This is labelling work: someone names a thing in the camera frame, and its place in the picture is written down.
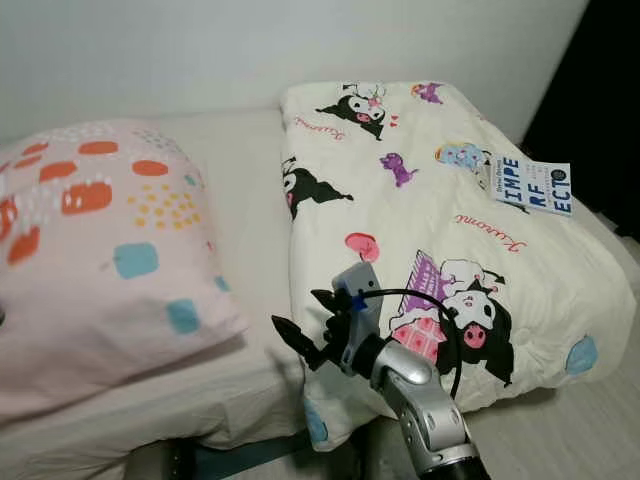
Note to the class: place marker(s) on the pink pillow with orange spots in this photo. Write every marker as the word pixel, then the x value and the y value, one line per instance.
pixel 100 260

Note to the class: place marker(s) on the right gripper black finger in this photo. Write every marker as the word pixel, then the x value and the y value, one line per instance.
pixel 300 340
pixel 326 300

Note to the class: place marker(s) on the white book with blue letters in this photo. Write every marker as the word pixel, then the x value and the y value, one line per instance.
pixel 532 185

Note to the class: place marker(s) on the cream cartoon print quilt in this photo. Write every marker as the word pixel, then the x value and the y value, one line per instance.
pixel 460 200

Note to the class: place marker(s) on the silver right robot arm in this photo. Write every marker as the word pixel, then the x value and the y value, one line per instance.
pixel 425 405

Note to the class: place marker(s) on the mattress with beige sheet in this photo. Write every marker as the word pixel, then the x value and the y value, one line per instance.
pixel 240 385

